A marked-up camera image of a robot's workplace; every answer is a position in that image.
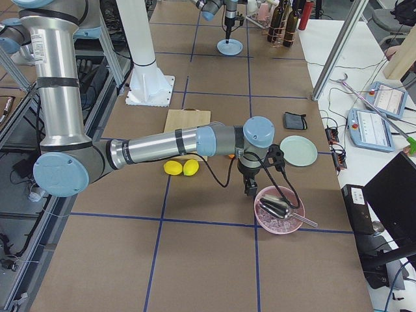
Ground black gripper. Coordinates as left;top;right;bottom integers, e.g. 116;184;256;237
237;151;262;196
224;18;235;42

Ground light blue plate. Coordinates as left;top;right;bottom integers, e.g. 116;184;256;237
216;38;243;56

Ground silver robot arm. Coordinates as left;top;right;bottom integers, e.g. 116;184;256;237
18;1;275;197
192;0;248;44

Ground pale green plate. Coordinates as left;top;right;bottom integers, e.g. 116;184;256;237
279;135;318;167

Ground metal scoop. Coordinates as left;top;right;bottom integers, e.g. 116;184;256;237
259;195;318;228

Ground ice cubes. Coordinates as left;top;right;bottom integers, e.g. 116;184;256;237
255;203;302;235

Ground pink bowl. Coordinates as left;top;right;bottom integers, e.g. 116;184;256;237
254;186;303;235

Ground pink plastic cup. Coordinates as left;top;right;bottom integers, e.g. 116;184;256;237
257;3;270;24

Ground dark wine bottle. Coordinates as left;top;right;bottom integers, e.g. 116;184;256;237
283;9;299;47
267;1;284;42
281;0;292;24

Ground right yellow lemon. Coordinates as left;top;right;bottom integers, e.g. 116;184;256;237
183;159;200;176

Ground yellow lemon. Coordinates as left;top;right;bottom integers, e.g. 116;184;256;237
183;159;200;176
163;161;183;176

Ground grey folded cloth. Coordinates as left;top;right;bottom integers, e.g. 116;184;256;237
283;112;308;130

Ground left yellow lemon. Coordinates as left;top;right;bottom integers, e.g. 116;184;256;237
163;161;183;176

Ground red bottle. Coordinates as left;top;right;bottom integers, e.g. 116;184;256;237
298;0;315;31

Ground wooden cutting board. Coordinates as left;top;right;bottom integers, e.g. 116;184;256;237
158;109;212;162

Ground black orange power adapter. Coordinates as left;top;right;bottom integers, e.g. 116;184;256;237
325;127;339;145

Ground near teach pendant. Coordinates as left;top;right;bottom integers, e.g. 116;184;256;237
347;108;395;153

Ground teach pendant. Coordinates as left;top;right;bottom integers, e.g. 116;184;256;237
365;81;408;120
347;108;395;153

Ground black computer box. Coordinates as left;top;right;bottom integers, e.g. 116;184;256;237
341;184;400;289

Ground black monitor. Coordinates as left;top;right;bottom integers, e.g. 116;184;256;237
363;151;415;245

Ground far teach pendant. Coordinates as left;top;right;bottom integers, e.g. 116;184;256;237
365;81;408;120

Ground metal reacher grabber tool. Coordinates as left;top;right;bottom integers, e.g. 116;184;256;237
337;75;415;155

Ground white wire cup rack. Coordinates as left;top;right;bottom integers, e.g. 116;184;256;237
246;1;270;29

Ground black camera cable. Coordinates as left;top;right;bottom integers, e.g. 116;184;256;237
204;149;304;209

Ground wrist black camera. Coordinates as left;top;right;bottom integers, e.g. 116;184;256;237
265;144;285;172

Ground copper wire bottle holder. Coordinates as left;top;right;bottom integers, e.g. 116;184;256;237
270;22;286;47

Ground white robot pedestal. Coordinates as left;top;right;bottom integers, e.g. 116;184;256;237
116;0;175;107

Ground aluminium frame post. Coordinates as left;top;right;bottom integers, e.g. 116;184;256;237
311;0;369;101

